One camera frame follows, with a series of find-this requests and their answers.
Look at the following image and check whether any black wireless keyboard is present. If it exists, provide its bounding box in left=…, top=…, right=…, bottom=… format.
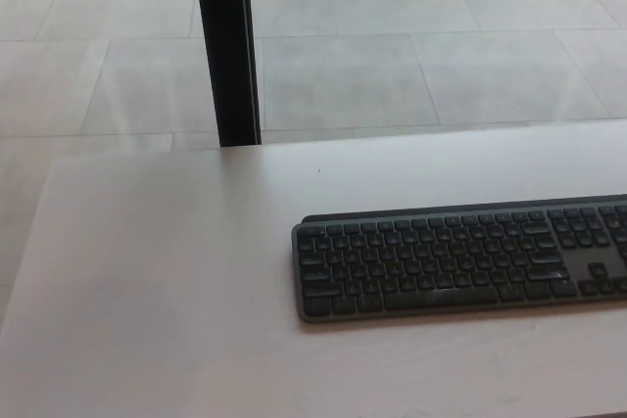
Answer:
left=291, top=193, right=627, bottom=325

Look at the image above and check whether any black vertical window frame post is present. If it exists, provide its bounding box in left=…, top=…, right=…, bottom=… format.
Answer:
left=191, top=0, right=263, bottom=148

